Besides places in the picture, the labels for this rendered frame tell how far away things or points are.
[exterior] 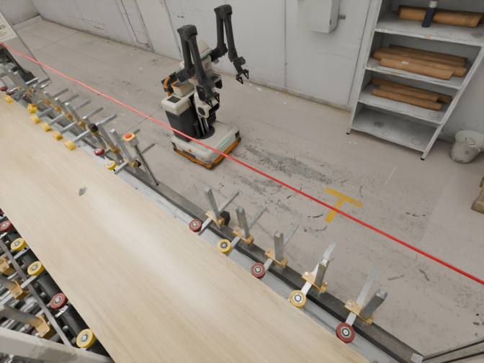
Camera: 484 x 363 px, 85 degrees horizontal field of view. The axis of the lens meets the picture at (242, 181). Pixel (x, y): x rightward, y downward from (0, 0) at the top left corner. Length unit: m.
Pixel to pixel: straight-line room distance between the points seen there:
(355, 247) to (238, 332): 1.55
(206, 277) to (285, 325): 0.48
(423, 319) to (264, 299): 1.46
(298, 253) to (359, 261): 0.52
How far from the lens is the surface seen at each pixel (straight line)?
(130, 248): 1.82
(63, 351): 1.45
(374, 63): 3.23
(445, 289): 2.77
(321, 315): 1.77
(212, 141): 3.21
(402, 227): 2.92
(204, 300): 1.53
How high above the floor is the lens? 2.33
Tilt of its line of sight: 49 degrees down
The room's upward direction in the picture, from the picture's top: 10 degrees counter-clockwise
